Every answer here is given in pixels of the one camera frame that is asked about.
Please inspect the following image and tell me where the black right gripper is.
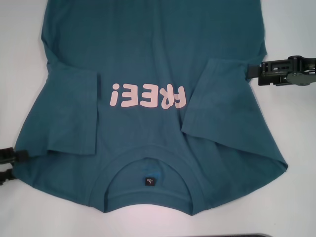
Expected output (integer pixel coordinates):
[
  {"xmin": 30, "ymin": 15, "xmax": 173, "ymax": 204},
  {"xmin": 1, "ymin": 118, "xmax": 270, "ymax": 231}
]
[{"xmin": 246, "ymin": 56, "xmax": 316, "ymax": 87}]

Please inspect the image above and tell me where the teal blue printed t-shirt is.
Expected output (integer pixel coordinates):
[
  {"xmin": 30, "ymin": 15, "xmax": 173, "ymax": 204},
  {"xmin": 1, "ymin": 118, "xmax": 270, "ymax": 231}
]
[{"xmin": 11, "ymin": 0, "xmax": 288, "ymax": 215}]

